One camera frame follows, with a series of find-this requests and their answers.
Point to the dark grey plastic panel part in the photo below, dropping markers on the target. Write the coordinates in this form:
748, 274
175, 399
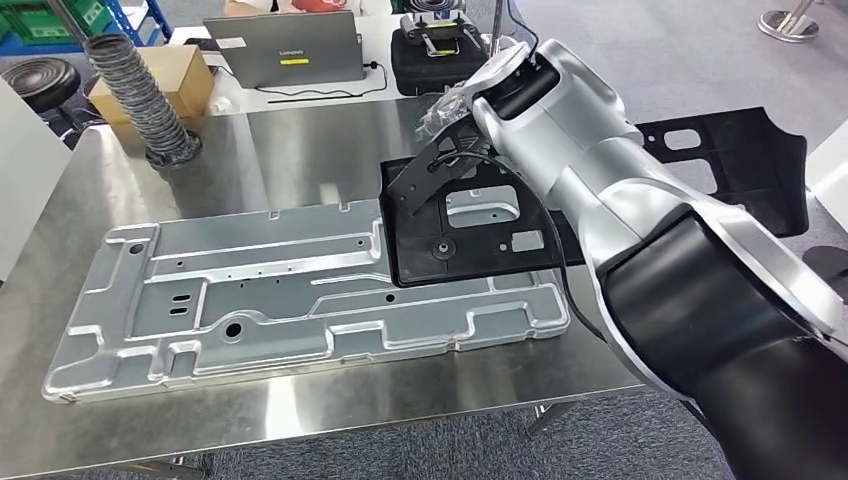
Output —
477, 265

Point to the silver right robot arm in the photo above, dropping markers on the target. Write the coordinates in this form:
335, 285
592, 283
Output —
662, 199

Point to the stainless steel workbench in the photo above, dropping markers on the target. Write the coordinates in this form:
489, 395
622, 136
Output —
298, 152

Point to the black carrying case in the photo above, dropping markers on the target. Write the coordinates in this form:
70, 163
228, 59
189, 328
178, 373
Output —
424, 73

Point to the stamped grey metal plate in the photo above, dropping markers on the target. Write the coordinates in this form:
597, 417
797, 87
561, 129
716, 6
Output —
265, 318

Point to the white desk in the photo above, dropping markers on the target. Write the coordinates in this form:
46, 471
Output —
379, 40

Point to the black yellow handheld controller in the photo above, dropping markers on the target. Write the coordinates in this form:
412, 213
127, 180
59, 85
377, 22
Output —
440, 30

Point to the thin metal rod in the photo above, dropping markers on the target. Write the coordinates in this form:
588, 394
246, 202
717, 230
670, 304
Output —
495, 26

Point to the small white adapter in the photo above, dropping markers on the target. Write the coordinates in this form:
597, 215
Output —
222, 104

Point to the grey laptop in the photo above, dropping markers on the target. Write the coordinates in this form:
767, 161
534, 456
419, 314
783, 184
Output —
265, 40

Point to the person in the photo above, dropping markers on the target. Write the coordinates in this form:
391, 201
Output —
318, 4

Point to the brown cardboard box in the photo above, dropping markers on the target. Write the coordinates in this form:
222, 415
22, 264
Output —
189, 76

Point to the small black device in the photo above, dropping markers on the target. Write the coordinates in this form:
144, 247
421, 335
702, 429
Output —
202, 45

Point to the white partition panel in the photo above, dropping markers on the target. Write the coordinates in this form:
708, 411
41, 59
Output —
26, 185
831, 185

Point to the black round stool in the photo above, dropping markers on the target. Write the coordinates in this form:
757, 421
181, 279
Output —
40, 83

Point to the chrome stanchion base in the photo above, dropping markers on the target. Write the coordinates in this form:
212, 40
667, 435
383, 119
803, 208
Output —
788, 28

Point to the green plastic crate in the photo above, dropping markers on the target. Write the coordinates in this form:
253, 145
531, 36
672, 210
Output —
40, 23

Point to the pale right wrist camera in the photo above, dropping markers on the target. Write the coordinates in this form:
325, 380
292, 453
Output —
493, 69

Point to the blue storage shelf frame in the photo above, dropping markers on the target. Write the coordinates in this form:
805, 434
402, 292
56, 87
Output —
26, 46

